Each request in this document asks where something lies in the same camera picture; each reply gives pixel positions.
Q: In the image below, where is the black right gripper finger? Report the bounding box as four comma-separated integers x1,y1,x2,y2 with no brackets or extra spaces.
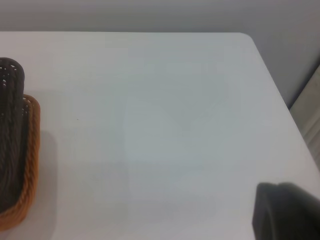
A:
251,181,320,240

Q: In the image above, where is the dark brown wicker basket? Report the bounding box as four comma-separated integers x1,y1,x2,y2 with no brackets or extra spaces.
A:
0,57,26,213

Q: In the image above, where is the orange wicker basket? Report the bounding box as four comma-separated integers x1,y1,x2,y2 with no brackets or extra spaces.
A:
0,94,41,231

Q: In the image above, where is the beige moulded wall panel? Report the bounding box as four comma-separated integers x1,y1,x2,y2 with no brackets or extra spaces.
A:
289,71,320,173

